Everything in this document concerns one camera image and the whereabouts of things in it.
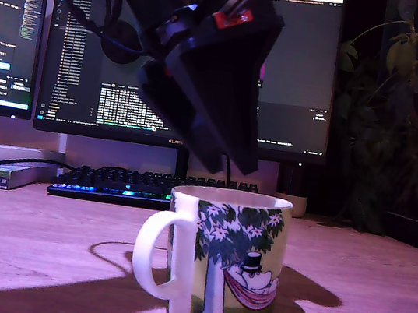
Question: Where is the white illustrated coffee mug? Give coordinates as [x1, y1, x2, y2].
[124, 176, 295, 313]

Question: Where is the large computer monitor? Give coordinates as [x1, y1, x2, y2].
[31, 0, 351, 173]

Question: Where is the black backlit keyboard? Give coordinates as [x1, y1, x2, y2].
[45, 153, 262, 226]

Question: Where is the white cardboard box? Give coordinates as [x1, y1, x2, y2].
[0, 142, 65, 175]

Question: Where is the leafy houseplant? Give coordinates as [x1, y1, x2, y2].
[314, 0, 418, 241]

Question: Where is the black monitor cable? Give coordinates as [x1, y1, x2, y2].
[220, 153, 236, 190]

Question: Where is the black table cable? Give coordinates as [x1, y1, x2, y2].
[0, 151, 77, 185]

